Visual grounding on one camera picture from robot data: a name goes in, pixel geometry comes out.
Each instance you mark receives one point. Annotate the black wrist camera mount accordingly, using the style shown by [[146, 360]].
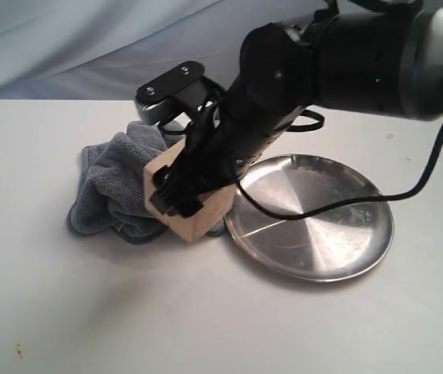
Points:
[[182, 89]]

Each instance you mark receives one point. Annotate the round stainless steel plate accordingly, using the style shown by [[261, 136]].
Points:
[[333, 246]]

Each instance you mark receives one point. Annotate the wooden cube block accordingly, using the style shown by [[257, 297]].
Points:
[[215, 204]]

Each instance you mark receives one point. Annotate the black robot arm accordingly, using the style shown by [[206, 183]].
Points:
[[387, 60]]

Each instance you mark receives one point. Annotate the grey backdrop cloth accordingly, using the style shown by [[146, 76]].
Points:
[[104, 50]]

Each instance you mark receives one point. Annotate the grey fleece towel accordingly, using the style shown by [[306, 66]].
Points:
[[110, 195]]

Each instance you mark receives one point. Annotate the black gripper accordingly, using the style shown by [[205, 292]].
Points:
[[221, 154]]

